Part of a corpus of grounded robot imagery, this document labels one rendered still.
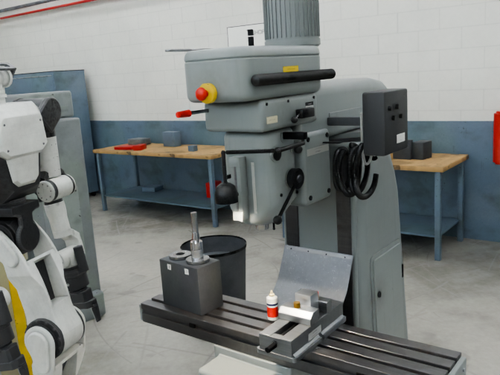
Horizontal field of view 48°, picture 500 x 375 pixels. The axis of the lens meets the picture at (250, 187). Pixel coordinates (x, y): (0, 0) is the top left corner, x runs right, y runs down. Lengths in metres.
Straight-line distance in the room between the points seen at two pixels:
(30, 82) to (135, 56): 1.83
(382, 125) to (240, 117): 0.47
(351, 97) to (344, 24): 4.24
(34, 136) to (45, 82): 7.24
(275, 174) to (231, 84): 0.35
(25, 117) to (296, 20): 0.94
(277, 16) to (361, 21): 4.38
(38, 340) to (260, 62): 1.11
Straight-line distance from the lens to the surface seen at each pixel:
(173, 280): 2.23
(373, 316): 2.38
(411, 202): 6.31
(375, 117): 1.90
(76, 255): 2.15
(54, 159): 2.12
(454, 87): 6.00
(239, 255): 3.91
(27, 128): 1.91
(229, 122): 1.81
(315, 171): 2.00
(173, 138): 7.67
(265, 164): 1.81
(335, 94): 2.13
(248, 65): 1.67
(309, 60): 1.94
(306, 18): 2.03
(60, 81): 9.04
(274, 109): 1.78
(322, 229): 2.28
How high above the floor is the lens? 1.82
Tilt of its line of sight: 12 degrees down
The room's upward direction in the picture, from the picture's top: 4 degrees counter-clockwise
